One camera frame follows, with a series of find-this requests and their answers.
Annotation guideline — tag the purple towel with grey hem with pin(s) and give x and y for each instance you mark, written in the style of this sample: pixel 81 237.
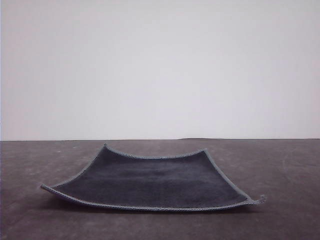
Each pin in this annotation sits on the purple towel with grey hem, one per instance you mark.
pixel 150 180

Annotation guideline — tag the grey table cloth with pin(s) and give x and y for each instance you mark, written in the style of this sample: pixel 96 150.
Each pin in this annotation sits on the grey table cloth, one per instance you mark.
pixel 280 175

